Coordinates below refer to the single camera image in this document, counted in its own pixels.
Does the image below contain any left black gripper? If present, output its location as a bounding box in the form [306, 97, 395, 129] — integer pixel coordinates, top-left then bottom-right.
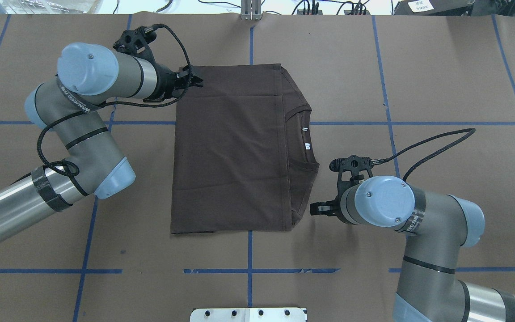
[143, 63, 203, 103]

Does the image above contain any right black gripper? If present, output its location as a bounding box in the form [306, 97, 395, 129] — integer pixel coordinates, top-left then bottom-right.
[309, 190, 352, 224]

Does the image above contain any brown t-shirt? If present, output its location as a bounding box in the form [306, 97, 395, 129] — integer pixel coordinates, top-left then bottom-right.
[170, 64, 319, 234]

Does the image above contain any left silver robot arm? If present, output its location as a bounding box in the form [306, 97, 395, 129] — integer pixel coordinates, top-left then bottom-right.
[0, 42, 200, 242]

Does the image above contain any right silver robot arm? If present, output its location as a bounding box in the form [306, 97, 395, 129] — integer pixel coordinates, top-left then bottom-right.
[309, 176, 515, 322]

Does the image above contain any left black camera cable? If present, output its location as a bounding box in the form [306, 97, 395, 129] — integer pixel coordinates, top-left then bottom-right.
[37, 23, 192, 178]

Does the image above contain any black camera cable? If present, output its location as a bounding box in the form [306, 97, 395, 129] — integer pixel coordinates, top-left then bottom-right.
[37, 23, 192, 178]
[372, 128, 476, 182]

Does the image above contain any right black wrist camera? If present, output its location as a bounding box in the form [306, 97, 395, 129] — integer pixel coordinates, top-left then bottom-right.
[329, 155, 374, 190]

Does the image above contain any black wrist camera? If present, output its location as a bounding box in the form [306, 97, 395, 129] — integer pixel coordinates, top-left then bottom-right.
[329, 155, 374, 190]
[112, 26, 157, 60]

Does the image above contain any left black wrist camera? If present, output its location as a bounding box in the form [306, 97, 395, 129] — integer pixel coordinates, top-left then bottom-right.
[112, 26, 157, 60]

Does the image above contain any aluminium frame post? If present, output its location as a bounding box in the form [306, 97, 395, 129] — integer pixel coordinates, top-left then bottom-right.
[241, 0, 263, 21]

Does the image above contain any right black camera cable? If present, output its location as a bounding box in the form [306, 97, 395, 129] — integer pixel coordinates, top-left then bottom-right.
[372, 128, 476, 182]

